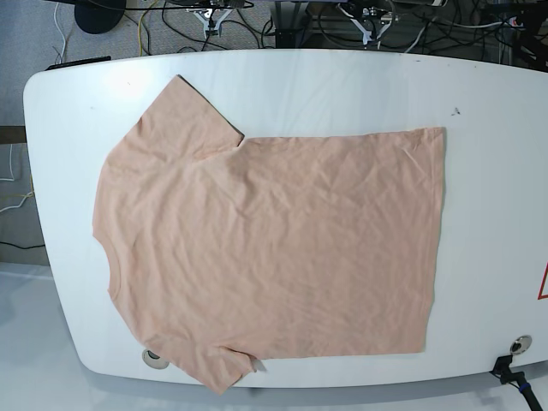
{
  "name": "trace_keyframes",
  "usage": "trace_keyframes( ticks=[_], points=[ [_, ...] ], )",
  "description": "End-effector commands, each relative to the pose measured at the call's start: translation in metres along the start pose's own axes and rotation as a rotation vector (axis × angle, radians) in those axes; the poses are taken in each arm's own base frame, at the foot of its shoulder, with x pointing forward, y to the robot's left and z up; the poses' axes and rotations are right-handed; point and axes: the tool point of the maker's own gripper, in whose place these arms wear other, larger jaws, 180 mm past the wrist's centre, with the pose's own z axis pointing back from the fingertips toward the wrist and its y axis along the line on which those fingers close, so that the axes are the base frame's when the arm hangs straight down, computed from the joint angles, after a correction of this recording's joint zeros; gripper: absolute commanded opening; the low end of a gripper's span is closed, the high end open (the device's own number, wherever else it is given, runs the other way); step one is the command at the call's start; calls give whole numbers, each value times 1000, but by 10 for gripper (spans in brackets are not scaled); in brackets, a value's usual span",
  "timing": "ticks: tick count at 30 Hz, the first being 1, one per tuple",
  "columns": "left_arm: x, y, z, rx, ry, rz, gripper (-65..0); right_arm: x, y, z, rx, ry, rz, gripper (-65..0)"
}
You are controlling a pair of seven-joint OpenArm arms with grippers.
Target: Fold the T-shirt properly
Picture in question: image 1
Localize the black clamp with cable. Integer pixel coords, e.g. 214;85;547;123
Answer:
491;354;543;411

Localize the black aluminium frame base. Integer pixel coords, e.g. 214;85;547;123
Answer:
270;1;312;49

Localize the peach T-shirt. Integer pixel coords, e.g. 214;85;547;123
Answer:
92;76;444;393

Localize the table cable grommet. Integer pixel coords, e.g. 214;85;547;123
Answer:
141;349;170;370
509;335;533;355

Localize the dark round stand base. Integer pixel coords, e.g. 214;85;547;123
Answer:
74;0;127;34

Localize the left table cable grommet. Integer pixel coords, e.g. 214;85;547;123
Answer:
141;349;170;370

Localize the white cable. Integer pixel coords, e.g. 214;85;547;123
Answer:
53;2;69;61

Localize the right table cable grommet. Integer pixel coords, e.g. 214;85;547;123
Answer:
509;335;533;355

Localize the yellow cable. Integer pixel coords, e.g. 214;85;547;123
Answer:
135;7;149;57

